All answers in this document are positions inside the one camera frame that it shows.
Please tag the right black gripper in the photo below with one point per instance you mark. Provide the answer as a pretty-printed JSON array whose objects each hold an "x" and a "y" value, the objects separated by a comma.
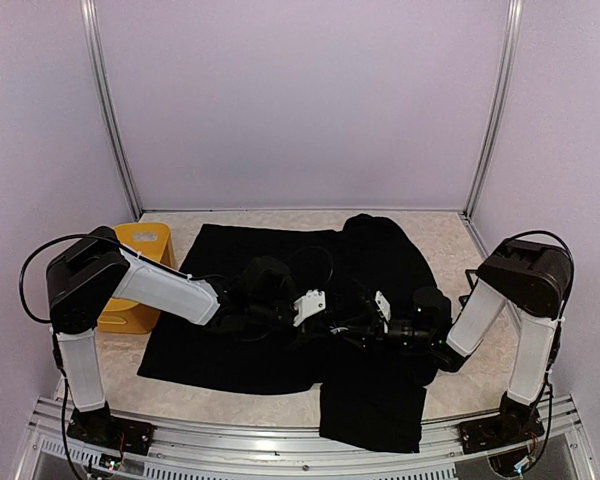
[{"x": 376, "y": 340}]

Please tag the black t-shirt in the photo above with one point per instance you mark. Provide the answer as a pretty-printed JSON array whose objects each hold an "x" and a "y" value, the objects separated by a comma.
[{"x": 355, "y": 311}]

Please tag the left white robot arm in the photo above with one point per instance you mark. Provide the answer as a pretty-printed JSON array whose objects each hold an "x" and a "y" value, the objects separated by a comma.
[{"x": 130, "y": 290}]

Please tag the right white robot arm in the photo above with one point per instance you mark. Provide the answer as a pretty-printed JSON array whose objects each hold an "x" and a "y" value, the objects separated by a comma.
[{"x": 533, "y": 277}]

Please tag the far black brooch box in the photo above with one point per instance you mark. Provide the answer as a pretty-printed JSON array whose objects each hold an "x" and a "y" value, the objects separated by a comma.
[{"x": 471, "y": 276}]

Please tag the yellow plastic basket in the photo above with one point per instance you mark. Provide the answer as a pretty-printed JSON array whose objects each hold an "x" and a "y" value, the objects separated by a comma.
[{"x": 153, "y": 240}]

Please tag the front aluminium rail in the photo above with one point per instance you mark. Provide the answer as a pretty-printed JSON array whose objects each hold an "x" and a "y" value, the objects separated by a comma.
[{"x": 194, "y": 450}]

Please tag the right aluminium frame post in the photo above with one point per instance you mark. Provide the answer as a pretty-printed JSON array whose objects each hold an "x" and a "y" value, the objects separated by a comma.
[{"x": 498, "y": 105}]

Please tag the aluminium frame post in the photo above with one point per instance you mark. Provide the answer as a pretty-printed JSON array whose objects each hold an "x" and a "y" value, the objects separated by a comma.
[
  {"x": 88, "y": 9},
  {"x": 498, "y": 105}
]

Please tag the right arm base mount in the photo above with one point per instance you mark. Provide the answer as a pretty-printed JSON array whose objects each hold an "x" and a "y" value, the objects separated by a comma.
[{"x": 513, "y": 423}]

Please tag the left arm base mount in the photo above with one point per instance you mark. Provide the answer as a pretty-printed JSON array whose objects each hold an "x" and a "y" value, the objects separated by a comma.
[{"x": 100, "y": 428}]

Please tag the left aluminium frame post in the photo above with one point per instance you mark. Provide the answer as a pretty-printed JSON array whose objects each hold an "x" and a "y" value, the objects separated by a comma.
[{"x": 88, "y": 9}]

